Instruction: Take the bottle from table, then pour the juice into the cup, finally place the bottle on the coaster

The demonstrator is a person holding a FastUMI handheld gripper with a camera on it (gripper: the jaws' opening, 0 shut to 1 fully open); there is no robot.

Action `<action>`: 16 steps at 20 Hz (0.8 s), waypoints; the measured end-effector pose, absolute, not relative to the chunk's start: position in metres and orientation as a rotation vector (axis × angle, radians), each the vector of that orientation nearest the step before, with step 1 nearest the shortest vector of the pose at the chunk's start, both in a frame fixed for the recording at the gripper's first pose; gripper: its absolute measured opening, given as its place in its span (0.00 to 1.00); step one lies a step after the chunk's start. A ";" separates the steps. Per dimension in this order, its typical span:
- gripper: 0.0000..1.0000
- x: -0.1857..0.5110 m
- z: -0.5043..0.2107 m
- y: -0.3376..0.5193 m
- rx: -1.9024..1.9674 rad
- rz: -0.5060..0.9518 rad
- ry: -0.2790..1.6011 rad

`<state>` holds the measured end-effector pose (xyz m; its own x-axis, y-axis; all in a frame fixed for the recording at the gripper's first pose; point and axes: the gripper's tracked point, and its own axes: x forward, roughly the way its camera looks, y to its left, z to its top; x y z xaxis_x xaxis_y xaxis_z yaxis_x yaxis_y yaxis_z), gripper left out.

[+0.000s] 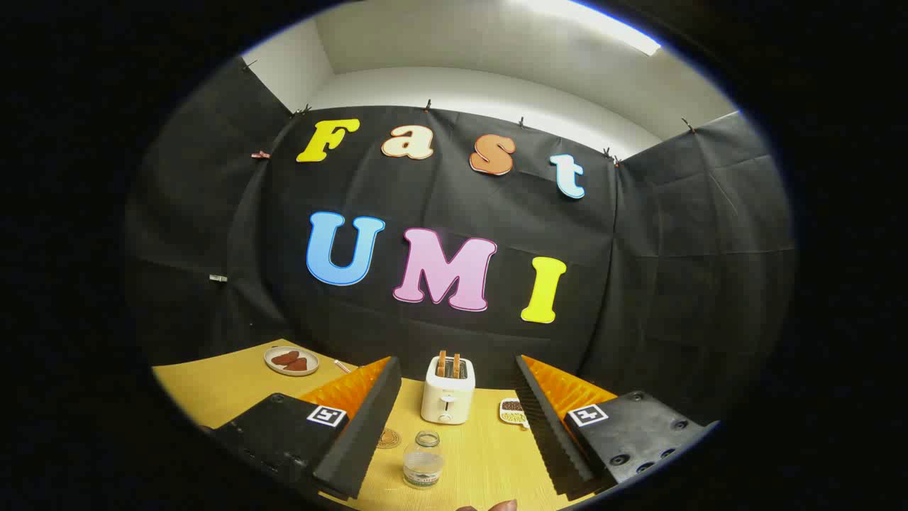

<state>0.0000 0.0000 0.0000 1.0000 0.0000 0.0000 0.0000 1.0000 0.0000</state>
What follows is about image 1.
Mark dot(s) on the wooden table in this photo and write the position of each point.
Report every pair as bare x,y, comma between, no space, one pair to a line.
213,390

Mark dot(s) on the small white plate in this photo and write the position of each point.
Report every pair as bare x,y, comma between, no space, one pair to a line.
273,367

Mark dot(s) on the white toaster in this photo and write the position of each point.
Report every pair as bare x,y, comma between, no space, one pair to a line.
447,397

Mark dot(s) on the round wooden coaster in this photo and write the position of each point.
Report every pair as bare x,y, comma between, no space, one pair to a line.
389,438

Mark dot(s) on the brown sausage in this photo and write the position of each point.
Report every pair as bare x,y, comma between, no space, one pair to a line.
285,357
298,365

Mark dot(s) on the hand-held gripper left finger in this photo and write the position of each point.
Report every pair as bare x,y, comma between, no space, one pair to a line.
362,433

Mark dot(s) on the white sectioned dish with beans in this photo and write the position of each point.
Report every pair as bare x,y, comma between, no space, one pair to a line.
512,411

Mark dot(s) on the black backdrop cloth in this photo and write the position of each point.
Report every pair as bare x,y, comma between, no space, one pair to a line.
638,284

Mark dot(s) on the pink and white stick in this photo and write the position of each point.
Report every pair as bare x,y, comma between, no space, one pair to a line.
342,366

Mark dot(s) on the clear plastic juice bottle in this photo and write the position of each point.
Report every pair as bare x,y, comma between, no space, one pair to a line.
423,465

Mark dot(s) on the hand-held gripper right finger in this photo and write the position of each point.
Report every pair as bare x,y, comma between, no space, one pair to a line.
550,433

